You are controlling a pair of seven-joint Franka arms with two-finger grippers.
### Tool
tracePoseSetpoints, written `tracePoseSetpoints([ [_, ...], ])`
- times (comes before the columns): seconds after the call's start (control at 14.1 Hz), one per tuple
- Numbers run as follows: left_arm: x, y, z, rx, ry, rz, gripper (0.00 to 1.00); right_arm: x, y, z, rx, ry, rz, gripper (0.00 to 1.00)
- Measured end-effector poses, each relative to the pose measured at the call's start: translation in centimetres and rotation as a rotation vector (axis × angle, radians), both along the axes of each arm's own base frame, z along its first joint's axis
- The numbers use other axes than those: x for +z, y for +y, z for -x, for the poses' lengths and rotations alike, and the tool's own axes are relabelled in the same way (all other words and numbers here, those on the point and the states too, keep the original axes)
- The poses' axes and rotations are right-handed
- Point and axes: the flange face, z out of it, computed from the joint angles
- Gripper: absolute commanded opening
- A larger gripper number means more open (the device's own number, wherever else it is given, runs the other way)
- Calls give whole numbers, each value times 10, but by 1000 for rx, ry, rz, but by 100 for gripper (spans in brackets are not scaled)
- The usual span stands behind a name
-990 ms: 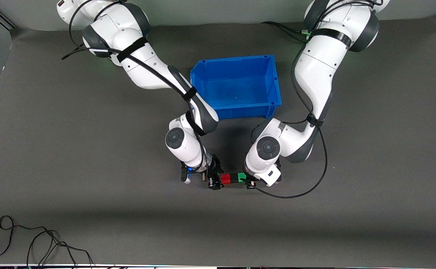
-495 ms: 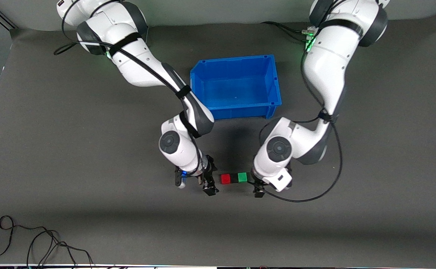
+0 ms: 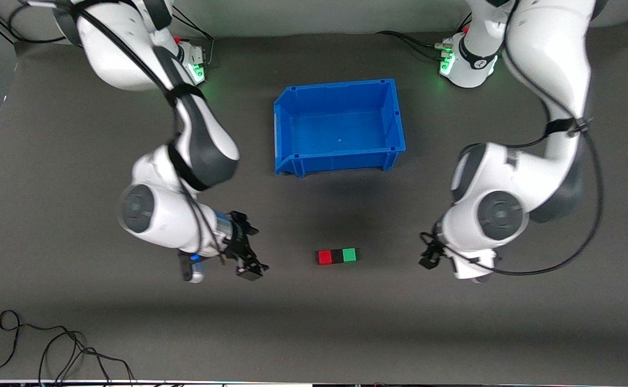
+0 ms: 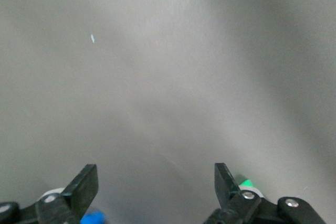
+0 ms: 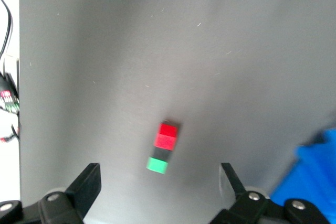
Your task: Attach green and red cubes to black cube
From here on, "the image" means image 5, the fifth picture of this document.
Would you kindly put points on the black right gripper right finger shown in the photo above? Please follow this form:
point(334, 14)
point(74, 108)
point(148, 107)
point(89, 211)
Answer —
point(231, 179)

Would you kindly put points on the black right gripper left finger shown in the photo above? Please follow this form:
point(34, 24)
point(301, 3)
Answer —
point(84, 187)

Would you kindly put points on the small green cube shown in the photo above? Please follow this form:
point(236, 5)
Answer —
point(157, 165)

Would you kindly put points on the small red cube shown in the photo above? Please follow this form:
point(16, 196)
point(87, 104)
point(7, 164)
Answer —
point(166, 137)

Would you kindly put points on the small black cube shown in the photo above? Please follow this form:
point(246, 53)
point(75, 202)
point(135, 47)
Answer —
point(161, 153)

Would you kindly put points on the blue plastic storage bin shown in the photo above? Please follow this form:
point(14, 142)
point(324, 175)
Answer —
point(312, 171)

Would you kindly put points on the black electronic device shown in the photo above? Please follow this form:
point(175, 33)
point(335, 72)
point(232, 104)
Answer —
point(9, 98)

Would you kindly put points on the dark grey table mat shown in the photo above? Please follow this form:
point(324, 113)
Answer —
point(157, 37)

